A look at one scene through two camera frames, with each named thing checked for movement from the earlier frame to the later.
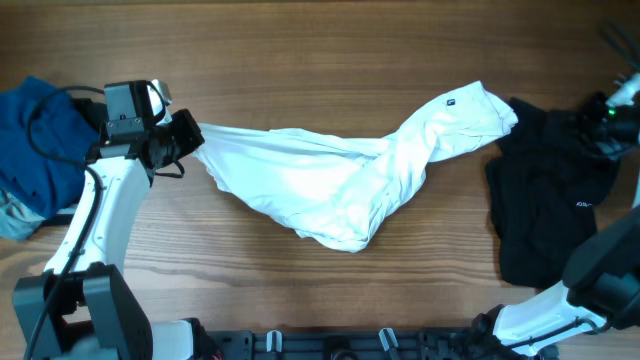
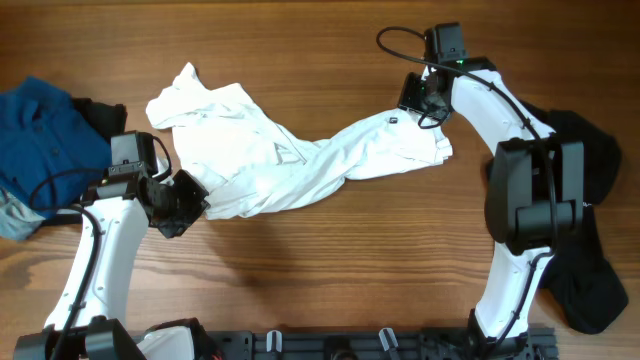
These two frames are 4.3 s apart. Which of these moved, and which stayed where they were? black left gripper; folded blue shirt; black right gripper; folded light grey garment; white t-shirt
Moved: white t-shirt; black right gripper; black left gripper
Stayed: folded light grey garment; folded blue shirt
